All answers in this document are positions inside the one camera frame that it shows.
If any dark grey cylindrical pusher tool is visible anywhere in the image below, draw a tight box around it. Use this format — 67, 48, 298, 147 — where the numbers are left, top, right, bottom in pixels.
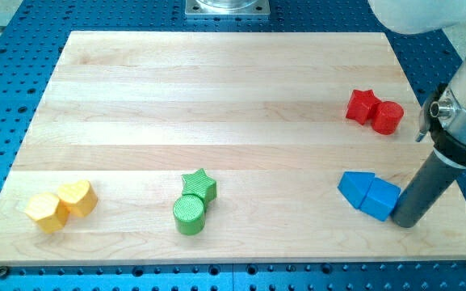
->
391, 149, 466, 228

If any yellow hexagon block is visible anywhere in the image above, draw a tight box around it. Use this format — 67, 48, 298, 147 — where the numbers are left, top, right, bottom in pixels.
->
24, 192, 69, 234

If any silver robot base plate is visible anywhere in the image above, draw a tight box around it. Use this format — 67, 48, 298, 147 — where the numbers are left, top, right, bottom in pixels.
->
185, 0, 271, 18

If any yellow heart block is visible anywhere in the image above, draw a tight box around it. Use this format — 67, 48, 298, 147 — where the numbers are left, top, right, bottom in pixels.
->
57, 179, 98, 217

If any green cylinder block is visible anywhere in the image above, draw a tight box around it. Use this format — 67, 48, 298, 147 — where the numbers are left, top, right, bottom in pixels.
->
172, 195, 205, 235

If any red star block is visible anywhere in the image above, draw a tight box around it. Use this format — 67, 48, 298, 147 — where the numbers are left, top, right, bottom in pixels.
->
346, 90, 381, 125

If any light wooden board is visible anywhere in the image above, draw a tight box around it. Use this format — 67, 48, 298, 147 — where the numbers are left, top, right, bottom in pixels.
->
0, 32, 466, 266

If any blue triangular prism block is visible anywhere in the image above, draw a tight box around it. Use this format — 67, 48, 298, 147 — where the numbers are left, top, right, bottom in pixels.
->
338, 171, 376, 209

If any green star block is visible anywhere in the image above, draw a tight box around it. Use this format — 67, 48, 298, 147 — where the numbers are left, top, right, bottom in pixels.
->
182, 168, 217, 208

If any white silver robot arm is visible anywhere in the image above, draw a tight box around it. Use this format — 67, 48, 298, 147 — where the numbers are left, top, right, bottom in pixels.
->
369, 0, 466, 167

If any red cylinder block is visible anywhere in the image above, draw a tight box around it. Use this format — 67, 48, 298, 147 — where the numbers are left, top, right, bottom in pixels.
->
371, 101, 405, 135

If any blue cube block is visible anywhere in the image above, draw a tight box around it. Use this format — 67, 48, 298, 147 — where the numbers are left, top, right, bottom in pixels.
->
359, 178, 401, 221

